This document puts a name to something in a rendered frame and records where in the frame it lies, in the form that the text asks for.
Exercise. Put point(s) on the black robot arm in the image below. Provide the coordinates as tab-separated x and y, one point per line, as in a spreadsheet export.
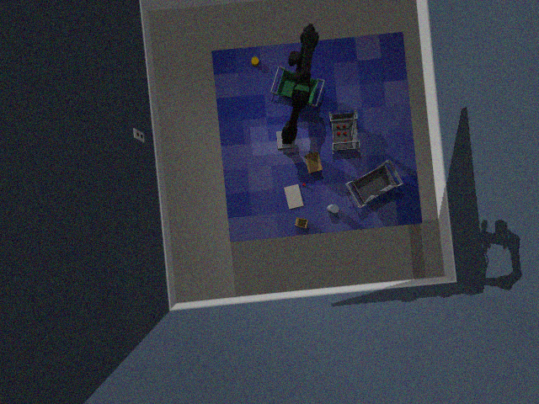
309	39

